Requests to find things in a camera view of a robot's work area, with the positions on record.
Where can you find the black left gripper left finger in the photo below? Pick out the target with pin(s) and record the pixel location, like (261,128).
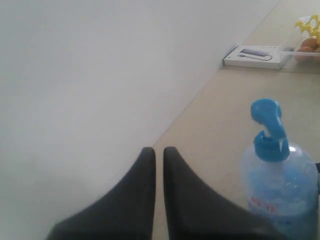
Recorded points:
(126,212)

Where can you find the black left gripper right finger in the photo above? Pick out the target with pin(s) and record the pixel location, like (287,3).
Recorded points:
(194,211)

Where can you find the blue soap pump bottle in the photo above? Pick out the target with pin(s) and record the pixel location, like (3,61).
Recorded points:
(280,180)

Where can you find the white flat product box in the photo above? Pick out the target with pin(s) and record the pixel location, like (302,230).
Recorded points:
(257,56)

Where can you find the clear plastic container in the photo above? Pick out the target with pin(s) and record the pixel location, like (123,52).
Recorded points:
(300,62)

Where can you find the brown egg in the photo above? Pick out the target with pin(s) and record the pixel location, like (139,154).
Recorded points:
(308,45)

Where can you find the yellow plastic toy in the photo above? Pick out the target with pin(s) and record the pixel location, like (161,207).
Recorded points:
(311,26)

